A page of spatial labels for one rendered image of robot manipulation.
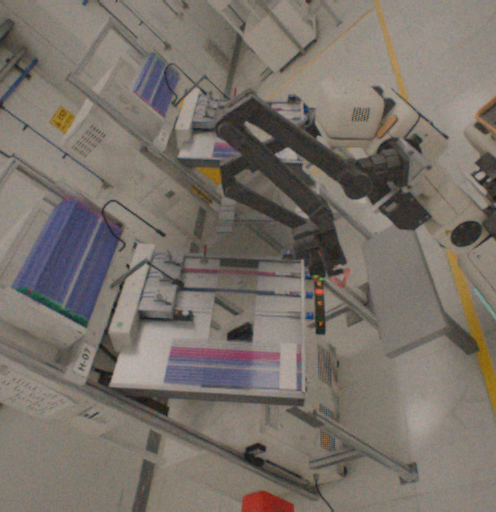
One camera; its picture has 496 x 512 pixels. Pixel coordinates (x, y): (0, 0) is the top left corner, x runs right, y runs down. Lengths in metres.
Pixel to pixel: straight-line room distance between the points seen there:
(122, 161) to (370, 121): 1.83
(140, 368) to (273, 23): 4.95
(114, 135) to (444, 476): 2.30
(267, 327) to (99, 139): 1.52
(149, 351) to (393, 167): 1.15
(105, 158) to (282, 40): 3.75
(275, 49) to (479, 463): 5.16
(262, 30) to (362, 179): 5.05
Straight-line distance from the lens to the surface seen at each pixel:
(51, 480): 3.41
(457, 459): 2.30
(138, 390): 1.90
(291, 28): 6.29
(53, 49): 5.03
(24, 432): 3.39
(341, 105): 1.43
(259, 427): 2.10
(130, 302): 2.04
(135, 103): 2.89
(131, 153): 2.94
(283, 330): 2.00
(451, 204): 1.69
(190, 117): 3.11
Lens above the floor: 1.96
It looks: 29 degrees down
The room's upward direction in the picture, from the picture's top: 53 degrees counter-clockwise
